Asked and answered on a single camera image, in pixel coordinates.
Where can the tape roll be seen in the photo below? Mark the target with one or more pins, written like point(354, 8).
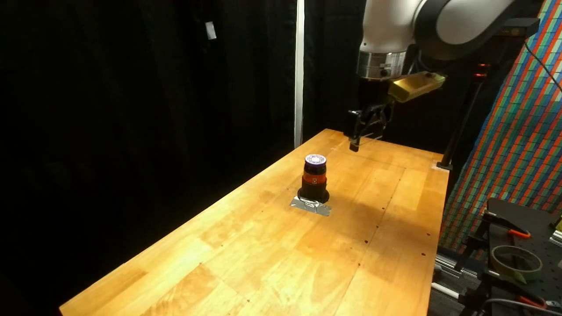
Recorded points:
point(517, 261)

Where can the dark orange cup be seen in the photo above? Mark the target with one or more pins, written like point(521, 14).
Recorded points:
point(315, 177)

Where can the black platform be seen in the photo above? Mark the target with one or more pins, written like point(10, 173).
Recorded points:
point(528, 233)

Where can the aluminium rail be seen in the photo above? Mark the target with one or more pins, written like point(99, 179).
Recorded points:
point(458, 273)

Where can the white vertical pole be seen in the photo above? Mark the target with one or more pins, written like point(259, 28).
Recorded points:
point(300, 70)

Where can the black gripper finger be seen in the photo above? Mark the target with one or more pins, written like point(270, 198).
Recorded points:
point(354, 137)
point(375, 124)

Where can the white tag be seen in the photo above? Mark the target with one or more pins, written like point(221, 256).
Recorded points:
point(212, 29)

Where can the silver tape patch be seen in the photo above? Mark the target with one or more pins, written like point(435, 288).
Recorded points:
point(305, 203)

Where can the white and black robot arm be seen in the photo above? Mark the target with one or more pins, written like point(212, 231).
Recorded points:
point(387, 22)

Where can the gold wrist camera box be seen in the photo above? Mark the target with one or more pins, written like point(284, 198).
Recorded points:
point(416, 84)

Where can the black tripod stand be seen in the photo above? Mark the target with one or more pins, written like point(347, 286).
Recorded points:
point(463, 122)

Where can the colourful woven cloth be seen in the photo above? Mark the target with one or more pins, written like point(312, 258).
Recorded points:
point(516, 140)

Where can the black curtain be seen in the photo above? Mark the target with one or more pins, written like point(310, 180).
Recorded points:
point(147, 115)

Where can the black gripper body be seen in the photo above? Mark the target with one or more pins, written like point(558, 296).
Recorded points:
point(375, 96)

